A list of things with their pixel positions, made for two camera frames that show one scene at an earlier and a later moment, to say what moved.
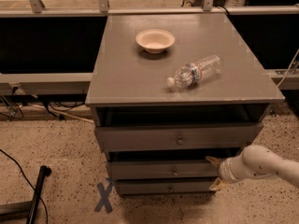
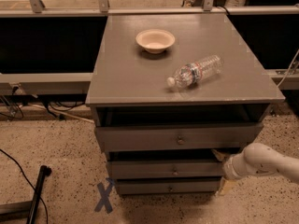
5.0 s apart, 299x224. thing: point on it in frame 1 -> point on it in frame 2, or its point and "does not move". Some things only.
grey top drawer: (176, 137) does not move
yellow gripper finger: (215, 161) -> (219, 155)
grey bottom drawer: (164, 187) does not move
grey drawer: (162, 170) does not move
